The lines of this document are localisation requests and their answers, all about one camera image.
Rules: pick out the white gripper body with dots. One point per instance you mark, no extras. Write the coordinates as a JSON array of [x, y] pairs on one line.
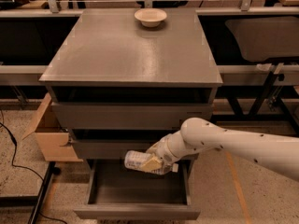
[[162, 151]]

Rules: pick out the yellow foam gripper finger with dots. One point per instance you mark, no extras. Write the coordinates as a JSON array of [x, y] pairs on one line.
[[152, 163]]

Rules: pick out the clear plastic water bottle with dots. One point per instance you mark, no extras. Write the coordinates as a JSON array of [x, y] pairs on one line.
[[133, 159]]

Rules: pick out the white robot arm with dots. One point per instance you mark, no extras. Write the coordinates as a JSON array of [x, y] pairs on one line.
[[277, 153]]

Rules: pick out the grey open bottom drawer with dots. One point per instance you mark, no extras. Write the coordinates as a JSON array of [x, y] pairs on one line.
[[115, 192]]

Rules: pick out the grey middle drawer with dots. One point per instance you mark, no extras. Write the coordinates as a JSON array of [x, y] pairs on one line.
[[113, 144]]

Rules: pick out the grey drawer cabinet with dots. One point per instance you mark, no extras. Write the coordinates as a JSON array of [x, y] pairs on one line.
[[111, 58]]

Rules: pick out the grey top drawer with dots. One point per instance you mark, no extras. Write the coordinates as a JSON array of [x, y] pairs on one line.
[[127, 117]]

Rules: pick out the cardboard box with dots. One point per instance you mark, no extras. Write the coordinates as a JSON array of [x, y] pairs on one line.
[[52, 140]]

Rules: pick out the white bowl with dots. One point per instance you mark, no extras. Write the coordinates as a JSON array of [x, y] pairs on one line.
[[150, 17]]

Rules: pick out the black table leg frame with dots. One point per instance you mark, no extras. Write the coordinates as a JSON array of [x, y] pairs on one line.
[[259, 103]]

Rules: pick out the black metal floor frame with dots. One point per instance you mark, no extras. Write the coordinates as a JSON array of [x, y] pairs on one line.
[[33, 201]]

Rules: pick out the right metal rail bench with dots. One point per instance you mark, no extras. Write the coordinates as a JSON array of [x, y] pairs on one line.
[[248, 45]]

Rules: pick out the metal rail bench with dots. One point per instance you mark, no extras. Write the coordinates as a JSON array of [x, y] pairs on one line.
[[28, 42], [248, 45]]

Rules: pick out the left metal rail bench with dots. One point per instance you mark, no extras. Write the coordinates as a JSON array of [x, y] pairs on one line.
[[28, 42]]

